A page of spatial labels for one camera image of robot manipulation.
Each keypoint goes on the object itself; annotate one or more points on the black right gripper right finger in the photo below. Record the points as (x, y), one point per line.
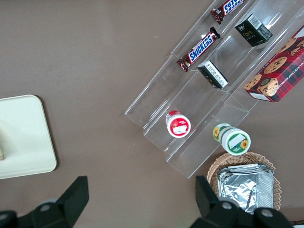
(213, 213)

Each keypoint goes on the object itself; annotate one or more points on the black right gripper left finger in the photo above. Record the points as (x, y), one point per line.
(59, 209)

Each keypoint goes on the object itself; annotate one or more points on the tan wicker basket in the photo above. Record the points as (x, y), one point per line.
(237, 159)

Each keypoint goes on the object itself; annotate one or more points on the cream plastic tray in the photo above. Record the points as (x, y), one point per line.
(26, 137)

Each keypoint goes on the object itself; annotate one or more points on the silver foil packets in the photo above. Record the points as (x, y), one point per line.
(247, 187)

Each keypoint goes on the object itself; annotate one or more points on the green lid yogurt cup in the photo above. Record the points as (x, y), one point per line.
(235, 141)

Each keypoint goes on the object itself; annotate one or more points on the red lid yogurt cup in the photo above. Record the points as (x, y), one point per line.
(178, 127)

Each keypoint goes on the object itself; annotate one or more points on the clear acrylic stepped shelf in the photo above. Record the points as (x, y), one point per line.
(204, 111)

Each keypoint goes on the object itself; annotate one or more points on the small black carton box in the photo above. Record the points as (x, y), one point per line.
(213, 74)
(253, 29)

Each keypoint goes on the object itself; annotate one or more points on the red tartan cookie box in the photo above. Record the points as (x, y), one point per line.
(280, 71)

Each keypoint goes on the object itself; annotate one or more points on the Snickers chocolate bar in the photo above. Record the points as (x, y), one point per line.
(199, 50)
(226, 9)

